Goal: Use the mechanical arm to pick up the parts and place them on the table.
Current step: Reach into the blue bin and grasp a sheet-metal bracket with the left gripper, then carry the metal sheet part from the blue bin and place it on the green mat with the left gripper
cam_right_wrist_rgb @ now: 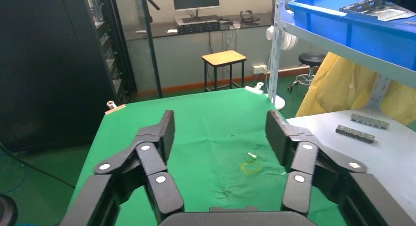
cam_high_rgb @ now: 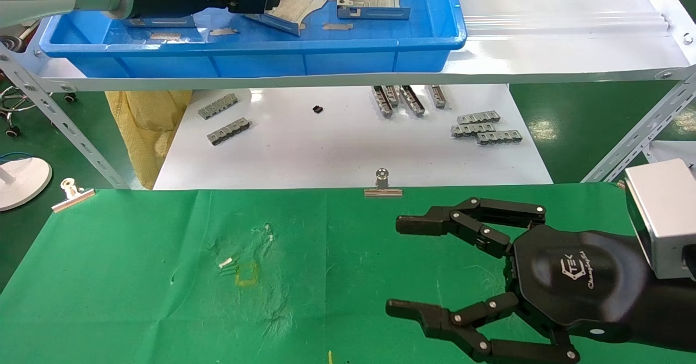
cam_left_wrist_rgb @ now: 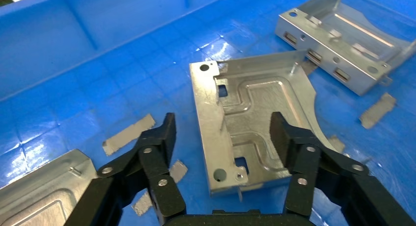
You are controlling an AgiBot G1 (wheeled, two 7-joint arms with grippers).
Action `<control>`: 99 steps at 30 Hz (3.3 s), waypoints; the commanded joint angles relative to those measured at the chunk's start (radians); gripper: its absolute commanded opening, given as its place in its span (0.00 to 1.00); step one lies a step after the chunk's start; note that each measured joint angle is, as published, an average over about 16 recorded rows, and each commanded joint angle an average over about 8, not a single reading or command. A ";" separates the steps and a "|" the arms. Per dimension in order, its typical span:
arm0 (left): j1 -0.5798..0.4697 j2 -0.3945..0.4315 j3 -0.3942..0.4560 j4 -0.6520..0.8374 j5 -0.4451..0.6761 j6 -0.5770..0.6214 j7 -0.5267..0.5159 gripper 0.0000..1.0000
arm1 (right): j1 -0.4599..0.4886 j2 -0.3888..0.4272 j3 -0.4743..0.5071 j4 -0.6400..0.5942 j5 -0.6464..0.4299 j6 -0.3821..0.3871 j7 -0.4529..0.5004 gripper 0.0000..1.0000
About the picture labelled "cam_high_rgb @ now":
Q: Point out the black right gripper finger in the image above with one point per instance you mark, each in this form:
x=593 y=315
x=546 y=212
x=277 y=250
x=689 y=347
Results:
x=424 y=225

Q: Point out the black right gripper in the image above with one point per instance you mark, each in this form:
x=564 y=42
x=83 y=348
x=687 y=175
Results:
x=576 y=282

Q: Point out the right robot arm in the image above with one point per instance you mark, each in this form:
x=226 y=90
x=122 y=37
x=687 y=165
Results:
x=677 y=315

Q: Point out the grey tape piece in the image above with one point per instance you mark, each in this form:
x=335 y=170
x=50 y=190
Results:
x=337 y=26
x=224 y=32
x=165 y=36

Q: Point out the silver binder clip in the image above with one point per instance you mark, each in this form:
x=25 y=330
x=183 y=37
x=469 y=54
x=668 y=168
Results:
x=383 y=192
x=73 y=198

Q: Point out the blue plastic tray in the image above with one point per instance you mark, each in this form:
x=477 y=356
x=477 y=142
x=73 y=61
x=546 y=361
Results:
x=244 y=62

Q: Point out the grey metal connector strip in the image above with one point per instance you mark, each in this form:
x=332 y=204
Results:
x=499 y=137
x=392 y=96
x=381 y=103
x=412 y=100
x=229 y=131
x=437 y=96
x=217 y=106
x=478 y=117
x=472 y=130

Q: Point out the yellow bag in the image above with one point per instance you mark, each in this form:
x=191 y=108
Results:
x=141 y=130

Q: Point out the small white scrap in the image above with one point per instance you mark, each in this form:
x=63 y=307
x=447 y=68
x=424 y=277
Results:
x=225 y=263

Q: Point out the white metal shelf rack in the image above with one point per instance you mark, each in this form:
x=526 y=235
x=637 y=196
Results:
x=544 y=54

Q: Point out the black round wheel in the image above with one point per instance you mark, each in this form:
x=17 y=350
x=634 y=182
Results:
x=12 y=44

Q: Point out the green cloth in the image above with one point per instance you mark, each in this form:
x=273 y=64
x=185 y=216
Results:
x=163 y=277

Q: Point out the chrome chair base with casters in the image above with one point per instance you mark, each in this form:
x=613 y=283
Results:
x=12 y=131

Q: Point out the white round stand base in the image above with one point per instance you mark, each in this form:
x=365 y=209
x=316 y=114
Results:
x=24 y=184

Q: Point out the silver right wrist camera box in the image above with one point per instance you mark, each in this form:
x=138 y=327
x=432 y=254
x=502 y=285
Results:
x=663 y=217

